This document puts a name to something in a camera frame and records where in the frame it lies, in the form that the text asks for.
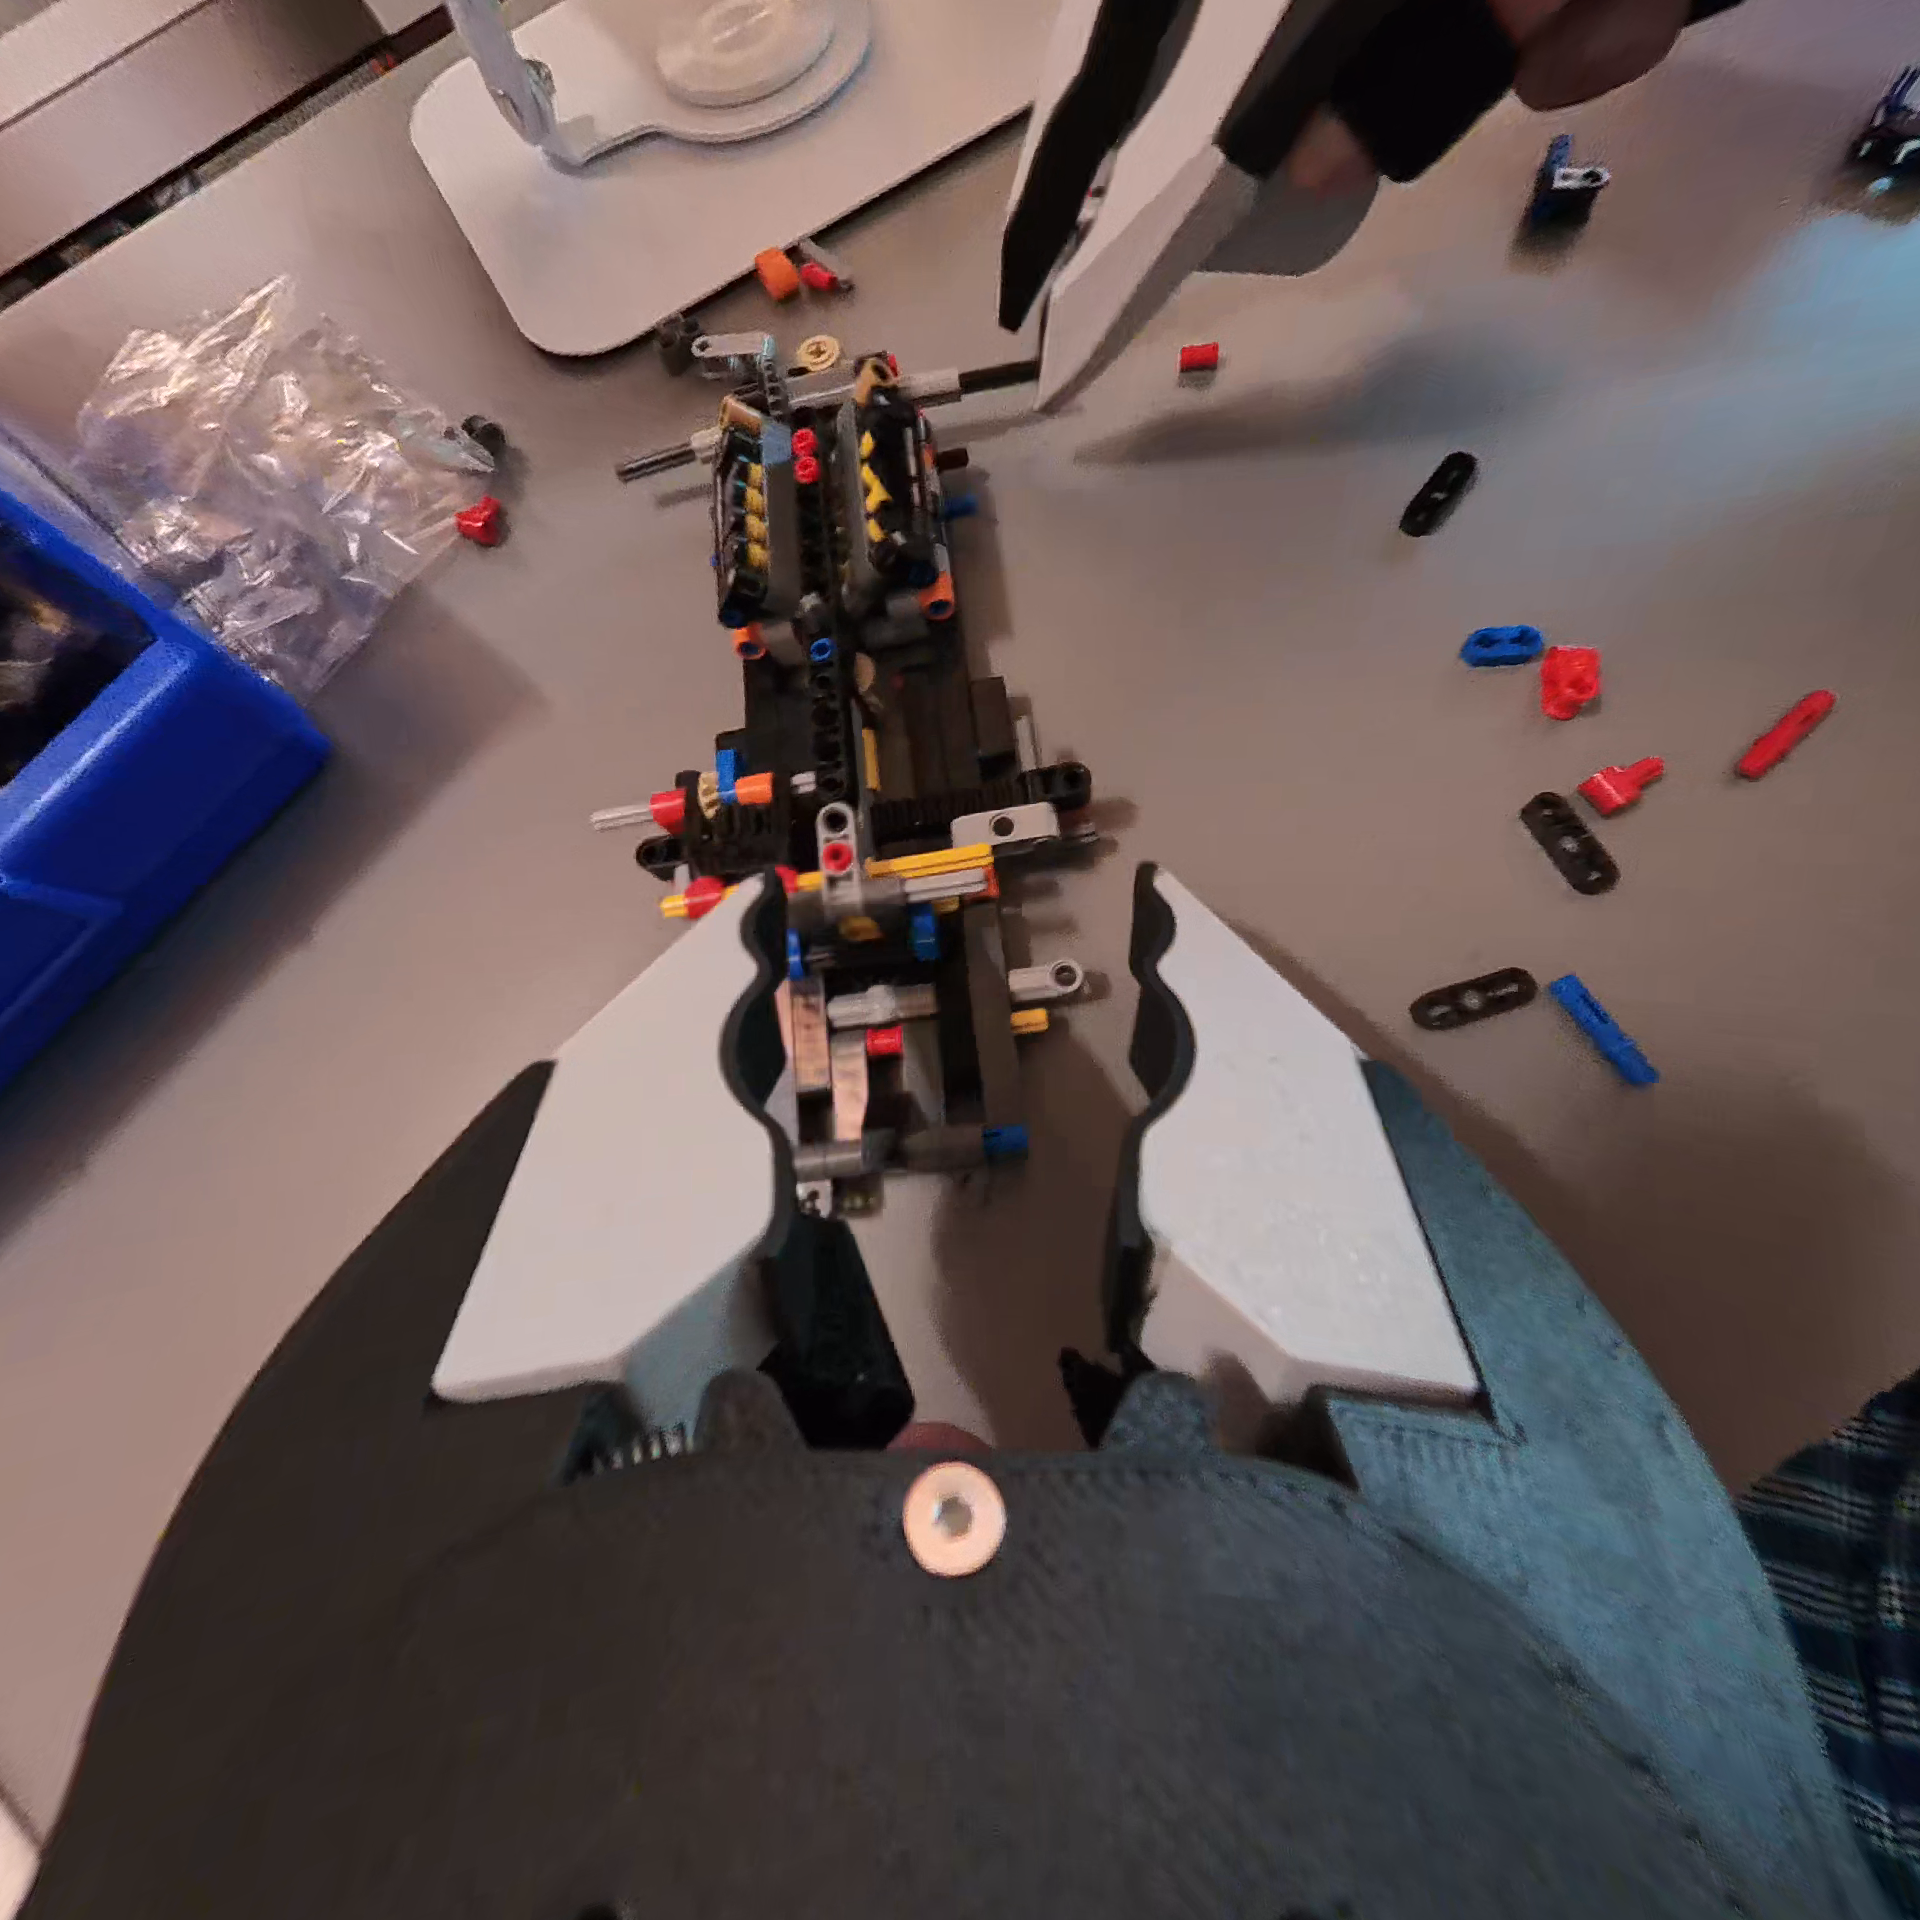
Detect lego car chassis model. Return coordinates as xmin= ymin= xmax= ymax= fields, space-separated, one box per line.
xmin=590 ymin=344 xmax=1104 ymax=1216

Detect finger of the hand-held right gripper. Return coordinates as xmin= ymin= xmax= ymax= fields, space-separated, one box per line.
xmin=1035 ymin=0 xmax=1354 ymax=416
xmin=995 ymin=0 xmax=1205 ymax=338

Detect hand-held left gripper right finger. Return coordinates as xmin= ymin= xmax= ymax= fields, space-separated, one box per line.
xmin=1101 ymin=862 xmax=1487 ymax=1414

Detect black three-hole lego liftarm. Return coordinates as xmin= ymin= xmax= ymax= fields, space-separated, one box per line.
xmin=1517 ymin=791 xmax=1623 ymax=899

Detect blue storage bin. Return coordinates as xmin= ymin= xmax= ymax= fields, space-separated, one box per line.
xmin=0 ymin=433 xmax=335 ymax=1096

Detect person's plaid shirt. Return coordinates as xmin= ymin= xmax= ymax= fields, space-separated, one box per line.
xmin=1738 ymin=1367 xmax=1920 ymax=1920

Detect clear plastic bag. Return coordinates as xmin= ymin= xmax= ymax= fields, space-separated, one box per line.
xmin=71 ymin=274 xmax=500 ymax=695

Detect grey lego liftarm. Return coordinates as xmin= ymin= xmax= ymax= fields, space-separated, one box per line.
xmin=655 ymin=317 xmax=778 ymax=377

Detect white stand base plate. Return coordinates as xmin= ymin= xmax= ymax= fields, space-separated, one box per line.
xmin=406 ymin=0 xmax=1039 ymax=359

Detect clear bags of lego parts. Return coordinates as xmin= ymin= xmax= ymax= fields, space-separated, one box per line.
xmin=0 ymin=518 xmax=160 ymax=790

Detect blue lego pin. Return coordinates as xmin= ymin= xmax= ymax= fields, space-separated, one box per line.
xmin=1548 ymin=975 xmax=1662 ymax=1088

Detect long red lego axle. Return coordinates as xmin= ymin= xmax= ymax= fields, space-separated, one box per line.
xmin=1734 ymin=689 xmax=1838 ymax=784

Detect dark blue lego connector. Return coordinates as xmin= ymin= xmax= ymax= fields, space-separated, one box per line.
xmin=1526 ymin=133 xmax=1613 ymax=231

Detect person's right hand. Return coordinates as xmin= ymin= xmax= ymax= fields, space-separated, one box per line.
xmin=1290 ymin=0 xmax=1696 ymax=197

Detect thin black lego liftarm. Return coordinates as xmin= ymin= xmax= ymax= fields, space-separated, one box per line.
xmin=1407 ymin=968 xmax=1541 ymax=1033

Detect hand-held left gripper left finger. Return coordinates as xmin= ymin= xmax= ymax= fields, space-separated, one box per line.
xmin=430 ymin=866 xmax=804 ymax=1403

